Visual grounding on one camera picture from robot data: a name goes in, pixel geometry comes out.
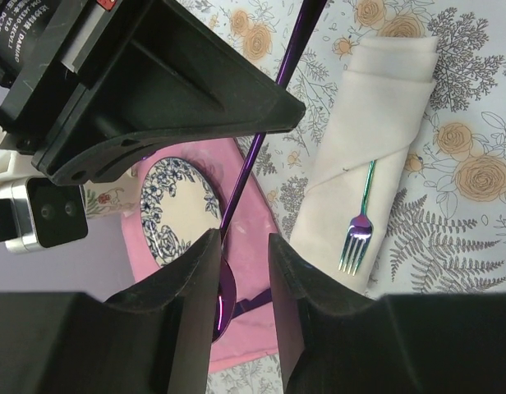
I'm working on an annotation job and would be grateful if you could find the floral patterned tablecloth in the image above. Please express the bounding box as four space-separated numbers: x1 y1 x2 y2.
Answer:
166 0 506 394

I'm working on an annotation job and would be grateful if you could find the pink satin placemat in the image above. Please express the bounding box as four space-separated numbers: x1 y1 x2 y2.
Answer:
122 139 278 373

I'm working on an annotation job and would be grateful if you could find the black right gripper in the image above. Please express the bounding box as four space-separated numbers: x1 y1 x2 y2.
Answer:
0 1 220 185

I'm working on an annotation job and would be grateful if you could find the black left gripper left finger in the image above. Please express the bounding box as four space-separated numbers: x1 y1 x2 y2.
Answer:
0 230 221 393

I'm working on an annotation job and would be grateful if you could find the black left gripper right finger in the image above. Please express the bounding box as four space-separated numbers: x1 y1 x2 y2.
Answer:
269 234 506 393

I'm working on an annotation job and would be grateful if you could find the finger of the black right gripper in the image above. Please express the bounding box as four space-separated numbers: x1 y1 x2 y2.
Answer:
92 1 306 135

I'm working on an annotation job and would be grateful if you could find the blue floral plate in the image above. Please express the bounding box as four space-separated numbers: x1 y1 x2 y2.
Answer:
140 157 222 267

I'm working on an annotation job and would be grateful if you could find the iridescent blue fork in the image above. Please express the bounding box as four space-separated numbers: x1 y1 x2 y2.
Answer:
338 161 376 276

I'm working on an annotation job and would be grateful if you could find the white cloth napkin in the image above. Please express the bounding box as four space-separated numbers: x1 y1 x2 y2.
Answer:
290 36 438 294

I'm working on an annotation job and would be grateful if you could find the purple spoon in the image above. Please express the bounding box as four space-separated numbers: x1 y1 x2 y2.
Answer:
212 0 327 342

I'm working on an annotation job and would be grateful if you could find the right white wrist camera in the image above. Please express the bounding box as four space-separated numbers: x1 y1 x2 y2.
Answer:
0 122 90 254

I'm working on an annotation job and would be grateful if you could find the cream mug green inside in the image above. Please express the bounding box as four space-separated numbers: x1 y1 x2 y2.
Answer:
83 184 137 219

